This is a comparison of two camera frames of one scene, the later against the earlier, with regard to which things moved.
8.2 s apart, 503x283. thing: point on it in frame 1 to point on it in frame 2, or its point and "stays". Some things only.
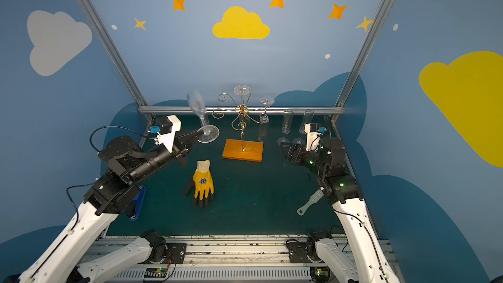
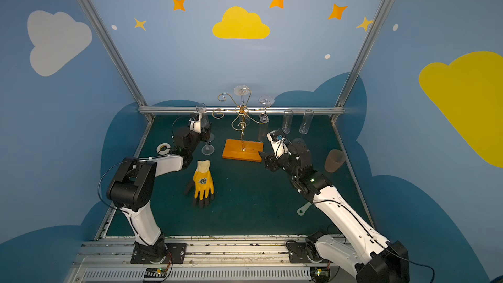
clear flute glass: x=211 y=133 to x=207 y=149
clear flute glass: x=308 y=118 stays
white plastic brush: x=317 y=195 stays
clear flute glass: x=288 y=114 stays
